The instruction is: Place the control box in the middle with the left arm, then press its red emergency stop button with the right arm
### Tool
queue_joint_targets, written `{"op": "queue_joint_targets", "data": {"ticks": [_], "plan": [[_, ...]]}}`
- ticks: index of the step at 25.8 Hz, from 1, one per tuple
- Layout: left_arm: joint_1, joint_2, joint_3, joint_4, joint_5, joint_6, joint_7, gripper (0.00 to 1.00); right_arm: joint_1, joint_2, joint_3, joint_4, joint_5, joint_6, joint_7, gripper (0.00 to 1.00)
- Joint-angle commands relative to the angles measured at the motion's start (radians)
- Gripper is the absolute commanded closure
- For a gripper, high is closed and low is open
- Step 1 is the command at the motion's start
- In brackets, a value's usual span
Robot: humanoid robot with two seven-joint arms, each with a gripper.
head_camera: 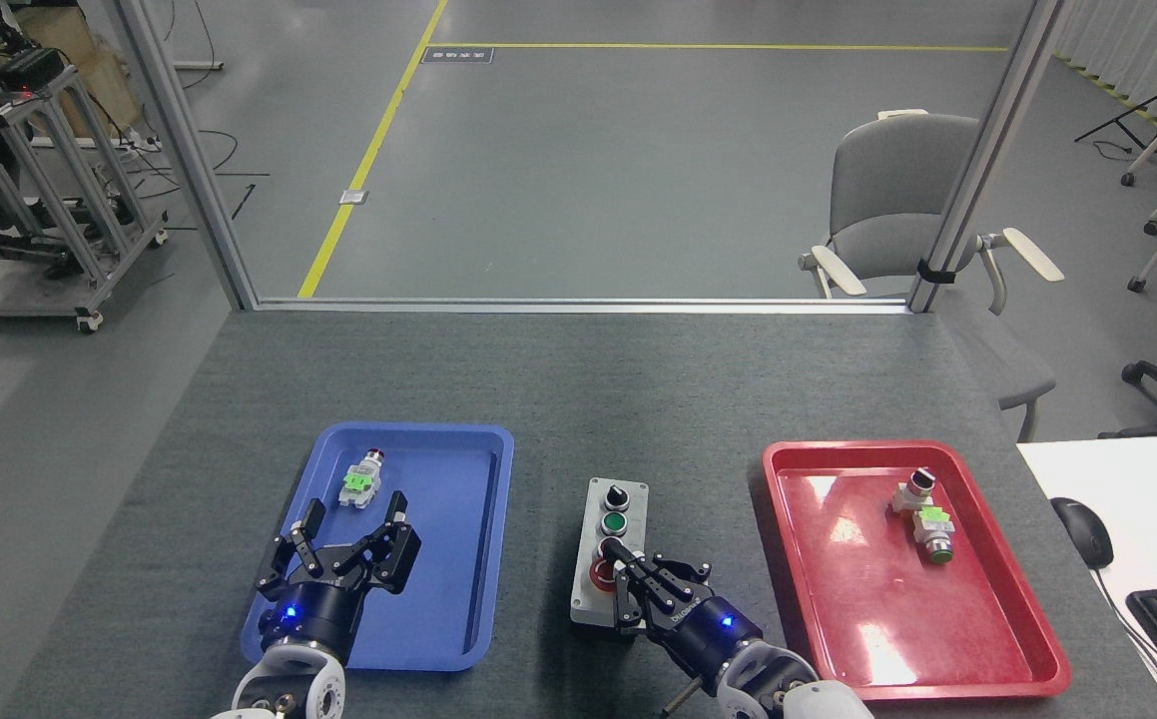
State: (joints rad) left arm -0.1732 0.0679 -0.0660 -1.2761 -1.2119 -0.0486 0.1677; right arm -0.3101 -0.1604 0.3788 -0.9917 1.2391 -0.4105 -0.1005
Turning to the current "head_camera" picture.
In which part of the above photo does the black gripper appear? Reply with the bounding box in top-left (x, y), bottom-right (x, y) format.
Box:
top-left (256, 489), bottom-right (423, 662)
top-left (602, 537), bottom-right (766, 687)

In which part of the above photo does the grey four-button control box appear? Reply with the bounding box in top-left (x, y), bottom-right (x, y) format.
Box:
top-left (570, 476), bottom-right (652, 641)

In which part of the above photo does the cardboard box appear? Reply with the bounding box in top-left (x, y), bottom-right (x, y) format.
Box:
top-left (14, 4), bottom-right (146, 142)

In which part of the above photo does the blue plastic tray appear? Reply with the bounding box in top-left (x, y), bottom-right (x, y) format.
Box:
top-left (240, 421), bottom-right (516, 673)

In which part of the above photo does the red plastic tray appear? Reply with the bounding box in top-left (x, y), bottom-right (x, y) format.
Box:
top-left (762, 439), bottom-right (1073, 703)

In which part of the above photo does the black computer mouse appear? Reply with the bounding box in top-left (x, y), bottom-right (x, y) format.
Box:
top-left (1050, 496), bottom-right (1115, 571)

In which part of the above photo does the grey armchair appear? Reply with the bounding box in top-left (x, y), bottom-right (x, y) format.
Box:
top-left (799, 108), bottom-right (1066, 443)

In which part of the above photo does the black tripod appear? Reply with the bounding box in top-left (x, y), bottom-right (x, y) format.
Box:
top-left (1074, 38), bottom-right (1157, 191)

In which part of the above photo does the white curtain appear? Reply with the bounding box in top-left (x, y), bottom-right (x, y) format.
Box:
top-left (1052, 0), bottom-right (1157, 153)

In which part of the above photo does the red-capped push button switch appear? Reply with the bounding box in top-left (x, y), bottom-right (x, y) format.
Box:
top-left (338, 448), bottom-right (387, 512)

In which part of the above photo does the green-tagged push button switch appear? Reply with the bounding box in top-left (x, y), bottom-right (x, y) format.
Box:
top-left (911, 504), bottom-right (957, 566)

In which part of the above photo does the silver aluminium rail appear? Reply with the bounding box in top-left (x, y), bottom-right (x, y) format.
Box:
top-left (253, 297), bottom-right (914, 316)

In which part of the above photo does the silver aluminium post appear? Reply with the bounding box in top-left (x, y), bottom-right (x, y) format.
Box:
top-left (114, 0), bottom-right (261, 312)
top-left (905, 0), bottom-right (1074, 315)

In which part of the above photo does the black floor cable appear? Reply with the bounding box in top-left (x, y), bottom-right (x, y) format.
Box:
top-left (127, 125), bottom-right (272, 217)

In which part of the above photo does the aluminium frame cart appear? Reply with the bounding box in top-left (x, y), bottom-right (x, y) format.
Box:
top-left (0, 64), bottom-right (171, 335)

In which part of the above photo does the thin mouse cable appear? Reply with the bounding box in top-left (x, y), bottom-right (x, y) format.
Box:
top-left (1092, 566), bottom-right (1157, 719)

